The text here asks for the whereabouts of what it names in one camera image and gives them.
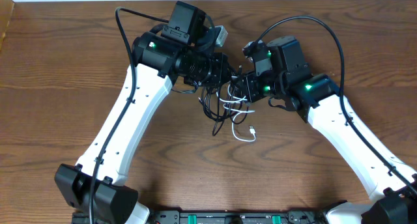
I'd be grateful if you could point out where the black USB cable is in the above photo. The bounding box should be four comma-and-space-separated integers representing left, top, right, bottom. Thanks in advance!
197, 64, 252, 137

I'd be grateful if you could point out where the white USB cable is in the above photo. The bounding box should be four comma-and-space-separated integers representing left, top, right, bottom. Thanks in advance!
216, 83, 257, 143

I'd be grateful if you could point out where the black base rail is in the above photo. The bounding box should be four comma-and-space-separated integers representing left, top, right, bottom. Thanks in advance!
127, 210, 327, 224

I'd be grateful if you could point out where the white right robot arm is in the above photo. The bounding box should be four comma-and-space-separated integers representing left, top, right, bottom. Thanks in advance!
242, 36, 416, 223

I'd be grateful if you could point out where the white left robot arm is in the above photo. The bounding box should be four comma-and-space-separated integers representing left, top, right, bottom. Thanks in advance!
54, 1, 231, 223

